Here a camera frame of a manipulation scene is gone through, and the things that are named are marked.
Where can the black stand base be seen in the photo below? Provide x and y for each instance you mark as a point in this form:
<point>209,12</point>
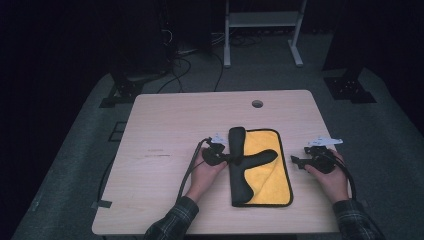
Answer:
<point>350,88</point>
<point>125,90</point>

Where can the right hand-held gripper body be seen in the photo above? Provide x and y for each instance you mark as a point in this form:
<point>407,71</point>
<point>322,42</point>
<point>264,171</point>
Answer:
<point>321,160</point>

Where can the white metal desk frame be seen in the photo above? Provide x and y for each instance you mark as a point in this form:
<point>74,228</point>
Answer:
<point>263,19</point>

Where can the person's left hand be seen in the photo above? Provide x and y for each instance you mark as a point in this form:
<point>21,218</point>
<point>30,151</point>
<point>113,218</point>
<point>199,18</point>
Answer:
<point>204,178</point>

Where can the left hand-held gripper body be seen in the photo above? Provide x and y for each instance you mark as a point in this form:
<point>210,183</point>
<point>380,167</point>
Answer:
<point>213,156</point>

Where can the grey tape strip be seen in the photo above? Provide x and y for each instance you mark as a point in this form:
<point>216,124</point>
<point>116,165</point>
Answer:
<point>101,203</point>

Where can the yellow and black towel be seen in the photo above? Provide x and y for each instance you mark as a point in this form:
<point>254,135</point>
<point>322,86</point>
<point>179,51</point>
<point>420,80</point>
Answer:
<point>270,186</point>

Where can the person's right hand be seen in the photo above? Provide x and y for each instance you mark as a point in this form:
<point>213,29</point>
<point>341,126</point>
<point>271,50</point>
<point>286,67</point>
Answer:
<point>335,185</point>

